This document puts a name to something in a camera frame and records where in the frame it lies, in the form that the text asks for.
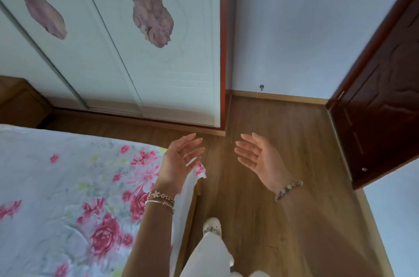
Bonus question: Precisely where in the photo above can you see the white flower-print wardrobe door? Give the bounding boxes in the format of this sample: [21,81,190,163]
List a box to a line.
[74,0,222,129]
[0,0,145,117]

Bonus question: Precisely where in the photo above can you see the person's left hand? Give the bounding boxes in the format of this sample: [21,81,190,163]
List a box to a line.
[154,133,206,194]

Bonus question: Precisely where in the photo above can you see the wooden bed frame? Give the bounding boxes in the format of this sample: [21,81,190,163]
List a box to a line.
[173,183,201,277]

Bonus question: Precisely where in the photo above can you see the wooden nightstand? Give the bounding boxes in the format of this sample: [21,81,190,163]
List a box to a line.
[0,76,55,129]

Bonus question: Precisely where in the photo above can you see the floral white bed sheet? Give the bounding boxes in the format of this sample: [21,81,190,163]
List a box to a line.
[0,124,207,277]

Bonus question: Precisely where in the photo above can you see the dark brown wooden door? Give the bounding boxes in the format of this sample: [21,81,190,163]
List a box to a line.
[327,0,419,191]

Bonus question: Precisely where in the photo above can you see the thin gold bangle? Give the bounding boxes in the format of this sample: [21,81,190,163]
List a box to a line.
[145,200,175,215]

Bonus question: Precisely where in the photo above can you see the gold flower bracelet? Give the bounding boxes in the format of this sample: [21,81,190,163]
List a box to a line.
[147,191,175,204]

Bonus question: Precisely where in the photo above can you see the brown beaded bracelet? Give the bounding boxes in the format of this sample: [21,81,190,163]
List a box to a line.
[275,180,304,202]

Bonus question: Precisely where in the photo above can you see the person's left forearm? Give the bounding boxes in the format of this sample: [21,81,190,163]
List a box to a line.
[121,201,175,277]

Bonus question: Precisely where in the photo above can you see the white shoe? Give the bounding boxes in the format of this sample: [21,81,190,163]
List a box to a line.
[202,217,223,238]

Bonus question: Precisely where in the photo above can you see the wooden baseboard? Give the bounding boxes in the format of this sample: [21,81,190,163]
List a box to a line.
[230,89,330,106]

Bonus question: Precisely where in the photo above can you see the person's right forearm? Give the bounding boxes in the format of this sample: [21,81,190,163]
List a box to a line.
[278,185,384,277]

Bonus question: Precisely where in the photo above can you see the white trousers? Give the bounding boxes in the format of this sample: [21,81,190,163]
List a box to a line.
[179,232,272,277]

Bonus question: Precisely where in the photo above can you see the person's right hand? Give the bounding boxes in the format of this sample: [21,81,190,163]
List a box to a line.
[234,133,294,193]

